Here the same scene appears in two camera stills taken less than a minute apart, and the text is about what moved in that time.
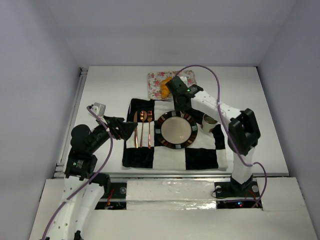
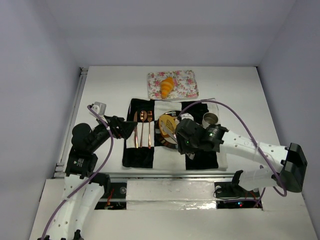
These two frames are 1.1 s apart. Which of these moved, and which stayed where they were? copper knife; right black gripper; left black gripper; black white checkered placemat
Moved: right black gripper
Stayed: left black gripper; black white checkered placemat; copper knife
